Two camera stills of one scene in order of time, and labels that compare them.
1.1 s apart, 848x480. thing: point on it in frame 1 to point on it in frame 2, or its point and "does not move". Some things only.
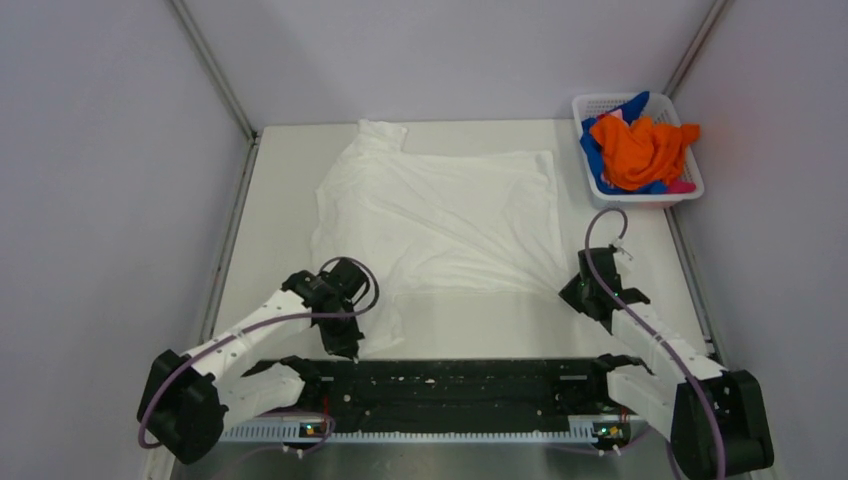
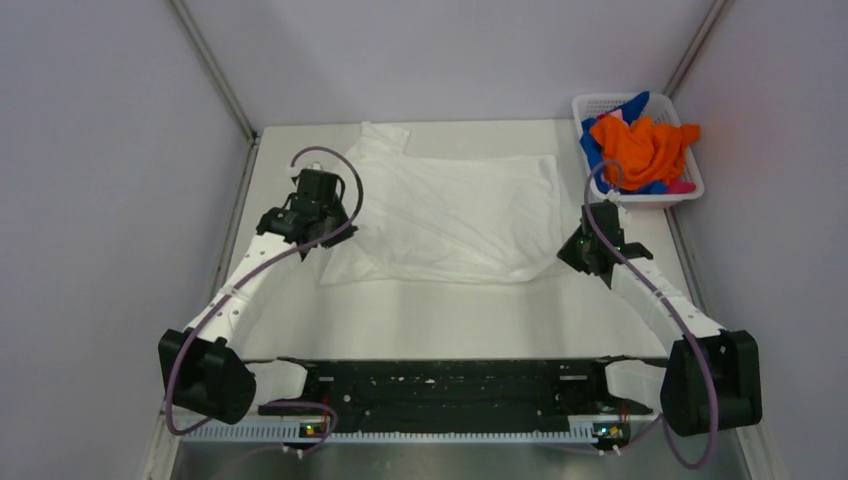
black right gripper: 568,292 to 567,253
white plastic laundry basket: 661,107 does not move
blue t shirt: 630,106 does not move
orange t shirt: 641,152 does not move
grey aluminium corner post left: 218,78 does not move
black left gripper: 345,344 to 338,236
